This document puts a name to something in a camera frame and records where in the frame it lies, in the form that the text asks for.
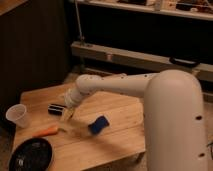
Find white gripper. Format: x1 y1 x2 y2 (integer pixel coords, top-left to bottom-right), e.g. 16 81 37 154
60 88 86 122

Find orange pepper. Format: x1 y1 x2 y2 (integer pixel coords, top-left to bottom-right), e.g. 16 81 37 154
33 126 64 137

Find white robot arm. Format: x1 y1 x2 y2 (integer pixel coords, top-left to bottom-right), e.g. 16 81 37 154
64 70 208 171

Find blue sponge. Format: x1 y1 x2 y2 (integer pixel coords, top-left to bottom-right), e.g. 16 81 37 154
88 116 109 135

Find wooden board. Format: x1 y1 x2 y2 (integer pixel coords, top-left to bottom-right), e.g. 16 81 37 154
13 83 145 171

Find black round plate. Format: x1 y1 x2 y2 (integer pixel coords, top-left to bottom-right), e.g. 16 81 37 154
9 138 53 171

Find metal pole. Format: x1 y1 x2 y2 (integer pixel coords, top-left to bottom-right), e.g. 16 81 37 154
74 0 85 45

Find cluttered shelf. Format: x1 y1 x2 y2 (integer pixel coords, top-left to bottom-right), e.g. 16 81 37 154
77 0 213 21

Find metal case with handle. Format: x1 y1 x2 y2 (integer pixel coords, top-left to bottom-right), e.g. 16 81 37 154
71 41 213 82

